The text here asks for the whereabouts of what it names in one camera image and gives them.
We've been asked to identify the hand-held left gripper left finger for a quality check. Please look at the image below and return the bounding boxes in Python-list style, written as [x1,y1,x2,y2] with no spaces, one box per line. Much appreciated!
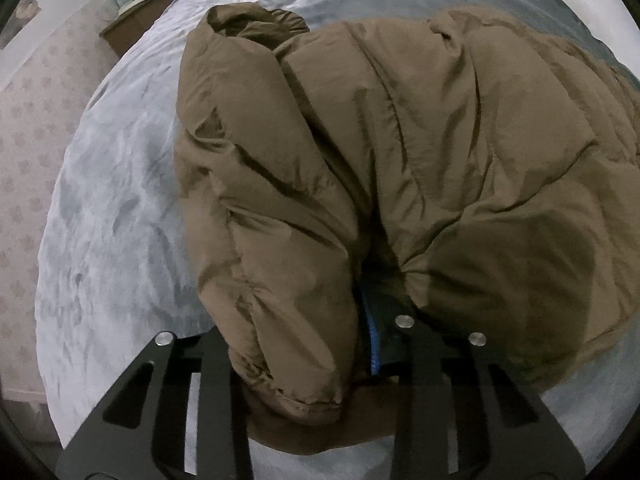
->
[55,330,254,480]

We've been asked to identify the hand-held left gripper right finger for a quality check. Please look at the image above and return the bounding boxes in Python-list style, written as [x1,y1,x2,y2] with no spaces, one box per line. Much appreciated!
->
[357,291,587,480]

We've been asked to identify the brown puffer jacket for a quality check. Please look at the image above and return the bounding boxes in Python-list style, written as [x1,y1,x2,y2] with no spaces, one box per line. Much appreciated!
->
[172,2,640,457]

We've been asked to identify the grey plush blanket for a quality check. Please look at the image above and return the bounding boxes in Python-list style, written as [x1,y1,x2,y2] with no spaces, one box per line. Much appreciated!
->
[35,0,640,480]

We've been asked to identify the brown wooden nightstand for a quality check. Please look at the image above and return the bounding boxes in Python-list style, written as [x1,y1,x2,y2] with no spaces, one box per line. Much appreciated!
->
[99,0,202,59]

